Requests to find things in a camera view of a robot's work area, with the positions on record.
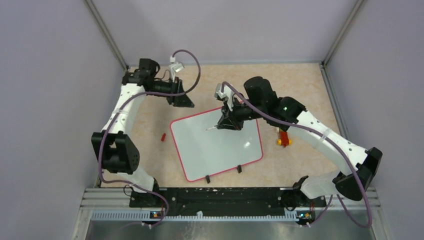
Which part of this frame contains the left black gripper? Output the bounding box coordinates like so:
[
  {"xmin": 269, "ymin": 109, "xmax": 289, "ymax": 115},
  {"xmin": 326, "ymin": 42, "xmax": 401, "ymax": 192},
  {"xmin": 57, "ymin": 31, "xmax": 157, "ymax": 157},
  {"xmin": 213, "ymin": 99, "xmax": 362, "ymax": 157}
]
[{"xmin": 148, "ymin": 76, "xmax": 195, "ymax": 108}]

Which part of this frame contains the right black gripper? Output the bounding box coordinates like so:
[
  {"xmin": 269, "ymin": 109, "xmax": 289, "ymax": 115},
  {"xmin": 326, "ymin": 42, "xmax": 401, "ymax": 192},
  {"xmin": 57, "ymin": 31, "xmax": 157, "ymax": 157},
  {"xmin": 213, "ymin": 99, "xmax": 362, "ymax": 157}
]
[{"xmin": 217, "ymin": 95, "xmax": 265, "ymax": 132}]

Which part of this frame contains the red whiteboard marker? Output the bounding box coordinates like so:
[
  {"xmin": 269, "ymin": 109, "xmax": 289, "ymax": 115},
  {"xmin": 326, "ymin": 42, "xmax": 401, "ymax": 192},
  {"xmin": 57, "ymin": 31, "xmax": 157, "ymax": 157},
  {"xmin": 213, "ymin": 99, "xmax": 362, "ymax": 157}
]
[{"xmin": 206, "ymin": 126, "xmax": 217, "ymax": 131}]

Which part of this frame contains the pink framed whiteboard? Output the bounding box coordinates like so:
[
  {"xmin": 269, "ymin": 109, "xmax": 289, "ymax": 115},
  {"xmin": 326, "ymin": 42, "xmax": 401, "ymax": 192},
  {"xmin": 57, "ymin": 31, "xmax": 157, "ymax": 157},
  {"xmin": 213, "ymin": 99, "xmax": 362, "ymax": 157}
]
[{"xmin": 169, "ymin": 107, "xmax": 264, "ymax": 182}]

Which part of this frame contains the red green toy car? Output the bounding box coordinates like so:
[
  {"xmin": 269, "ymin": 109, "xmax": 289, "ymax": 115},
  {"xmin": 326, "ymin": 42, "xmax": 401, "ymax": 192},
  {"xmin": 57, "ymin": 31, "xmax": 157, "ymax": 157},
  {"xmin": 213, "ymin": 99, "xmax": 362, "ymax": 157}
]
[{"xmin": 276, "ymin": 127, "xmax": 292, "ymax": 148}]

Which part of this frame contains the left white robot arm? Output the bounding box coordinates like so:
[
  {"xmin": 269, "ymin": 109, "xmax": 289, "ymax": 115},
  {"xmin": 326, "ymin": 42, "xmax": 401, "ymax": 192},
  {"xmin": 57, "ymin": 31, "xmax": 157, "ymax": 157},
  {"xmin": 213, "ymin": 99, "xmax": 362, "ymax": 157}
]
[{"xmin": 91, "ymin": 54, "xmax": 200, "ymax": 207}]

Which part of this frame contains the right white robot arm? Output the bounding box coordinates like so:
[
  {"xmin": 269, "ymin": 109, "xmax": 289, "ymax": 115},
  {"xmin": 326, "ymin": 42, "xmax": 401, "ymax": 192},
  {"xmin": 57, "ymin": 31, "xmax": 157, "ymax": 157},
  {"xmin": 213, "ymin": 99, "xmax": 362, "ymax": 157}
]
[{"xmin": 214, "ymin": 76, "xmax": 383, "ymax": 206}]

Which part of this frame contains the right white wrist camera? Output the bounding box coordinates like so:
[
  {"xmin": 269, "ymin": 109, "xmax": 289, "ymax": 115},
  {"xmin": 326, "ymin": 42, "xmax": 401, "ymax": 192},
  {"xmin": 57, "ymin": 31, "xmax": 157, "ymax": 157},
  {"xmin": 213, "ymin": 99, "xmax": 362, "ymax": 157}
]
[{"xmin": 214, "ymin": 83, "xmax": 235, "ymax": 105}]

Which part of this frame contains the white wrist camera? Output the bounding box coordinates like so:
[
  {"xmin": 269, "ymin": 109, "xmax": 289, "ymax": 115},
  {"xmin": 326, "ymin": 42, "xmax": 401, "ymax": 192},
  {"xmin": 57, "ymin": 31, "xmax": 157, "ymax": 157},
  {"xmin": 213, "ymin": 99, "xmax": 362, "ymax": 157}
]
[
  {"xmin": 214, "ymin": 83, "xmax": 235, "ymax": 105},
  {"xmin": 168, "ymin": 55, "xmax": 185, "ymax": 82}
]

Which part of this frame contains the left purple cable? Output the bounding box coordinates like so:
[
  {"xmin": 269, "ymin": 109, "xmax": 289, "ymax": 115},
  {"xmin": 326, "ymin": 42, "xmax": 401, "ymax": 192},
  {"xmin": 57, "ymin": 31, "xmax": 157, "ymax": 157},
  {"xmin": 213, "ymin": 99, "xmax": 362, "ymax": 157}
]
[{"xmin": 97, "ymin": 49, "xmax": 202, "ymax": 229}]

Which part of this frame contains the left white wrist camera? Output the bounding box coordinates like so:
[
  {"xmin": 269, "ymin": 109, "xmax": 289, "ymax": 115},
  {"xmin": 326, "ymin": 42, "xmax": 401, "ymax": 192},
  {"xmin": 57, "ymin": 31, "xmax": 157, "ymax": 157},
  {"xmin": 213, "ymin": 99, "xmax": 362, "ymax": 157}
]
[{"xmin": 168, "ymin": 55, "xmax": 185, "ymax": 82}]

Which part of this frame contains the whiteboard wire stand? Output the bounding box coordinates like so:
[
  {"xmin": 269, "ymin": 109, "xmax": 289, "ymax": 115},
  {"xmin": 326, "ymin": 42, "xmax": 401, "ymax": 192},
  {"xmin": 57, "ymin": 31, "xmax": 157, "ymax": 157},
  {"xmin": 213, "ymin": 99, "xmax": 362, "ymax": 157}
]
[{"xmin": 204, "ymin": 164, "xmax": 243, "ymax": 185}]

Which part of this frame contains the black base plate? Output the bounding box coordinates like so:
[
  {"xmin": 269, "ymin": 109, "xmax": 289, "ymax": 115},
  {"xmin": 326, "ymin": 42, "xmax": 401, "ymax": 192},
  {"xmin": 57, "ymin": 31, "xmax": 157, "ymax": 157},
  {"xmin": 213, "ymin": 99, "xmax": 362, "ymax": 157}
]
[{"xmin": 129, "ymin": 187, "xmax": 327, "ymax": 217}]

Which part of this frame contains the white cable duct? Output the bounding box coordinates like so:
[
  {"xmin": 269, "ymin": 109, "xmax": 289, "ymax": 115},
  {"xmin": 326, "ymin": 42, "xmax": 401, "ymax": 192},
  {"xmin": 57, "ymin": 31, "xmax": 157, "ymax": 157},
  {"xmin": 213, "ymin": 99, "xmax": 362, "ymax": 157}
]
[{"xmin": 91, "ymin": 210, "xmax": 299, "ymax": 222}]

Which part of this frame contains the aluminium frame rail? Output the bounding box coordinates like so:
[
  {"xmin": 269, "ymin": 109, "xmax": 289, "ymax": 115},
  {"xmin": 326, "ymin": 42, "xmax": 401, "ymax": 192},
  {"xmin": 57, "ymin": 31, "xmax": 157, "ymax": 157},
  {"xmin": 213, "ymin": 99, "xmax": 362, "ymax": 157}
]
[{"xmin": 79, "ymin": 187, "xmax": 382, "ymax": 210}]

